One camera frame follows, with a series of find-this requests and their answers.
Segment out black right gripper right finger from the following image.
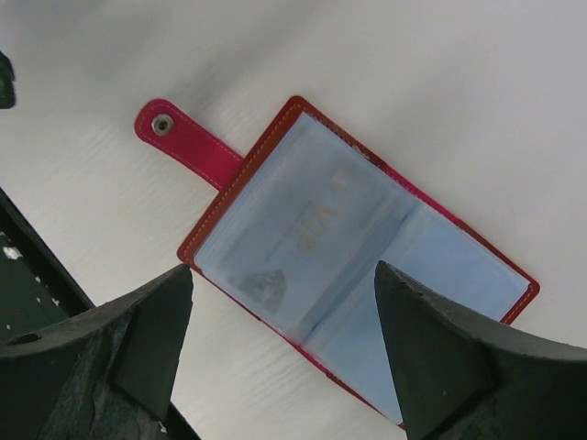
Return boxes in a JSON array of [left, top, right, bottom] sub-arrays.
[[374, 261, 586, 439]]

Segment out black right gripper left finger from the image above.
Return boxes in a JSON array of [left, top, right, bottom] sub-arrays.
[[1, 265, 194, 439]]

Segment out red leather card holder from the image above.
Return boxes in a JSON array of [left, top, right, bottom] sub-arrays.
[[134, 96, 539, 424]]

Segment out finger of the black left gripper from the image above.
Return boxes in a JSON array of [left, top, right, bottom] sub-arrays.
[[0, 52, 17, 109]]

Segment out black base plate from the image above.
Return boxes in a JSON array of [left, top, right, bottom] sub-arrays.
[[0, 187, 203, 440]]

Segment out white VIP card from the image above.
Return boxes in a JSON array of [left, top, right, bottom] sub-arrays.
[[196, 149, 393, 332]]

